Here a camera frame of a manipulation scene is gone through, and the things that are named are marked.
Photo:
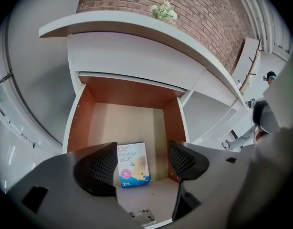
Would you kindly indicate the white flower bouquet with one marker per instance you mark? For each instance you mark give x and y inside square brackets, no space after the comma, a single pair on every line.
[164,12]

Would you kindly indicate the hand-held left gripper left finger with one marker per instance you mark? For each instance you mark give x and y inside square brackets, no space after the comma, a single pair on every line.
[65,199]

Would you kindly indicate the plain white drawer front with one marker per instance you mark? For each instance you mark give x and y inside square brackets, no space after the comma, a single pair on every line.
[137,58]

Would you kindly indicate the blue white bandage box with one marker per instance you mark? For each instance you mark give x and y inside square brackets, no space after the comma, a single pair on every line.
[133,166]

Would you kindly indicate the white cubby cabinet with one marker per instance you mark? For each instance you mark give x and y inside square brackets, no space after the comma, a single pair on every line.
[246,56]

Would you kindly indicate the person's grey headset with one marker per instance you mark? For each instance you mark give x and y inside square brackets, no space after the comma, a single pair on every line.
[270,120]

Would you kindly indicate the brown wooden coat rack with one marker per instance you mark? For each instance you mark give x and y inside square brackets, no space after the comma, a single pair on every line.
[248,73]

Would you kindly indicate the metal mounting plate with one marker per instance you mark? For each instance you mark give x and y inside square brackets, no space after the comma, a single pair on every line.
[143,216]

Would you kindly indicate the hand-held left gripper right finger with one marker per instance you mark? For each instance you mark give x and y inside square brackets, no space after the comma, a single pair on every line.
[215,175]

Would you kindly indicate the white desk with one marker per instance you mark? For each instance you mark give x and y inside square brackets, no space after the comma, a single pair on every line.
[113,20]

